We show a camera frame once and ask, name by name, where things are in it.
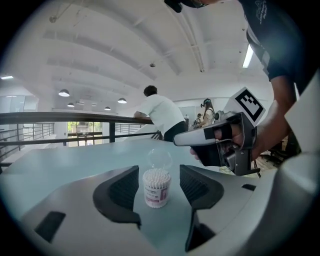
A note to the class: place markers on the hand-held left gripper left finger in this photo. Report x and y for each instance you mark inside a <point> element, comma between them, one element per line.
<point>82,200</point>

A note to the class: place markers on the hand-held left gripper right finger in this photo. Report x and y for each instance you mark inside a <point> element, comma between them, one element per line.
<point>225,195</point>

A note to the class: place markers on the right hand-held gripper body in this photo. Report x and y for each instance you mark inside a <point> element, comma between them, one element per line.
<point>247,140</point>

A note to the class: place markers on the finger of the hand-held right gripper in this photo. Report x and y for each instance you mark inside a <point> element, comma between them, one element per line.
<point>208,155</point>
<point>192,137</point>

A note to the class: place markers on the round cotton swab box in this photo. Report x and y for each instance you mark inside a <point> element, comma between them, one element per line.
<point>157,190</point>

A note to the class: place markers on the person's right forearm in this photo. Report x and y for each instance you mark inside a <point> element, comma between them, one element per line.
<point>275,120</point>

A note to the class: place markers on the person's right hand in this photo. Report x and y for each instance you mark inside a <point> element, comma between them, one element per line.
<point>232,137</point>

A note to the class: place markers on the glass entrance doors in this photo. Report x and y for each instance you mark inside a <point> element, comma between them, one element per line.
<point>85,132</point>

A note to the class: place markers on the round ceiling detector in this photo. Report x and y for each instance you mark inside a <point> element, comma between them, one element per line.
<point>152,65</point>

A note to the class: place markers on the long ceiling tube light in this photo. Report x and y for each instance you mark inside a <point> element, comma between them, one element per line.
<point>248,56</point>

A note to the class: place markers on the black metal railing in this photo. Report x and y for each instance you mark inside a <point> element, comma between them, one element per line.
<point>62,117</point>

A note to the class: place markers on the white ceiling pipe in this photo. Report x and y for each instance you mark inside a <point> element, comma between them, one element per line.
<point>195,42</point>

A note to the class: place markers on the person's dark shirt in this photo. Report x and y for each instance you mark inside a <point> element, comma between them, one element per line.
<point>280,37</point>

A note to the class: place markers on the flat ceiling panel light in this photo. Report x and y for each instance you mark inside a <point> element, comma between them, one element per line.
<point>6,77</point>

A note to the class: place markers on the black head-mounted camera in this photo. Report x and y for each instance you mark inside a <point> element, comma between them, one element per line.
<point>175,4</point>

